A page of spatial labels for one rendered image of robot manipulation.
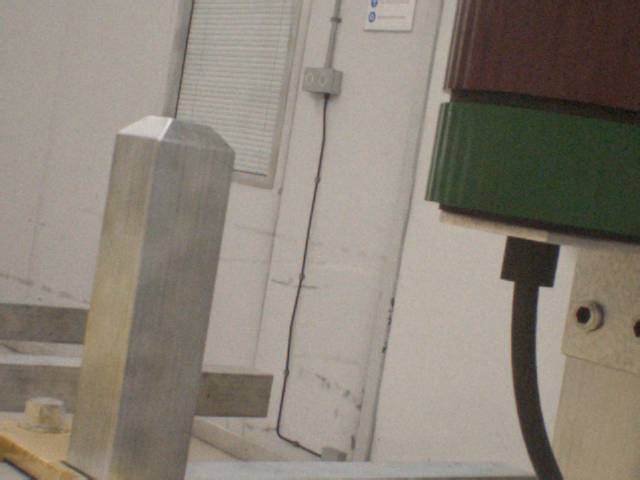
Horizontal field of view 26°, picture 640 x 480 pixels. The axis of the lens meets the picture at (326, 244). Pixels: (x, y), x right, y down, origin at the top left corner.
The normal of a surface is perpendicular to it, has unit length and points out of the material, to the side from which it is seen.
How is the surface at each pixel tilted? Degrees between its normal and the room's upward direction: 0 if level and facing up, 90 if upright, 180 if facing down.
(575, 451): 90
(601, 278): 90
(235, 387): 90
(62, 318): 90
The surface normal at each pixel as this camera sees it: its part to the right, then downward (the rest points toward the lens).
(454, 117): -0.90, -0.12
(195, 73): -0.79, -0.10
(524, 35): -0.53, -0.04
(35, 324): 0.59, 0.14
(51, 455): 0.16, -0.99
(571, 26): -0.27, 0.00
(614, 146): 0.15, 0.07
